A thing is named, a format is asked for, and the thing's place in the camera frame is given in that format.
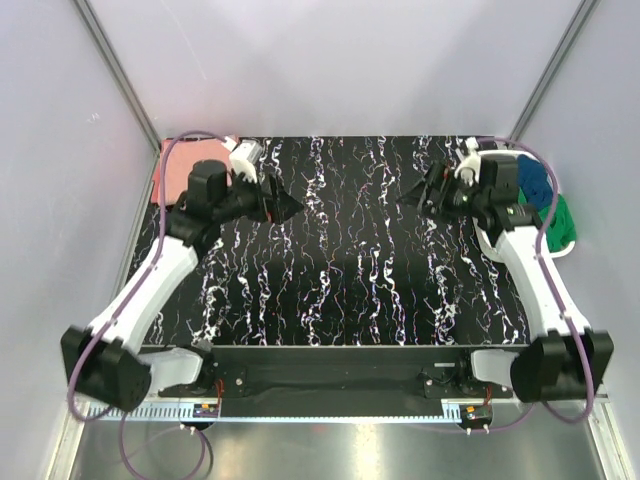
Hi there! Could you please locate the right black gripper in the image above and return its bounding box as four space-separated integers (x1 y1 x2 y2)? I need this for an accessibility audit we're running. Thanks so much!
394 162 488 228

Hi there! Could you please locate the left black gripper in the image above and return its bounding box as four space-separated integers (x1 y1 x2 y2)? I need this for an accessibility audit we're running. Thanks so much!
214 168 304 226

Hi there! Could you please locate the pink t shirt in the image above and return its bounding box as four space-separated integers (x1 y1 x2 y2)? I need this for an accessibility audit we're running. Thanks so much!
165 137 237 206

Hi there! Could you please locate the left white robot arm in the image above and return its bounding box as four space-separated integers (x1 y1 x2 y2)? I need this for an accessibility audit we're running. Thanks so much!
61 160 304 412

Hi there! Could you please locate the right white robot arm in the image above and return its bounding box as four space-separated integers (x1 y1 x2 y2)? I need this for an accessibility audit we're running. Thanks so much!
397 150 614 403

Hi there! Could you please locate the white plastic laundry basket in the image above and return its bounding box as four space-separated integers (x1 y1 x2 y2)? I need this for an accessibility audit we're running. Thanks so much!
469 139 578 261

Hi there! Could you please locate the blue t shirt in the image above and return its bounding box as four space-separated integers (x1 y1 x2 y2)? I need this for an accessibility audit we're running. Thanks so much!
517 155 553 210

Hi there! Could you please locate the green t shirt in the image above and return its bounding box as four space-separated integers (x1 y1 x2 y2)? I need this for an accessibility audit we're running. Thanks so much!
518 191 577 256

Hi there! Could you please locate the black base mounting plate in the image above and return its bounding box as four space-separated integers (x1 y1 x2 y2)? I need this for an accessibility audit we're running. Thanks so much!
160 346 512 409

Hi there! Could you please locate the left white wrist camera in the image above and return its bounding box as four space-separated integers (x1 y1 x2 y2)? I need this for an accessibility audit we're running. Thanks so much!
222 136 262 183

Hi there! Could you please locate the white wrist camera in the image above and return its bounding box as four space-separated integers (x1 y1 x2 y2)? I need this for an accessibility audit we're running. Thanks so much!
222 136 262 183
454 137 482 186

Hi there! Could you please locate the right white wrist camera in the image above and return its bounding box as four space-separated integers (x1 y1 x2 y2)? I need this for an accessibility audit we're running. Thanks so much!
454 137 482 186

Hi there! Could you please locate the white slotted cable duct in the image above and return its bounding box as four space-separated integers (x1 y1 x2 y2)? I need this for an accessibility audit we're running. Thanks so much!
87 402 464 422

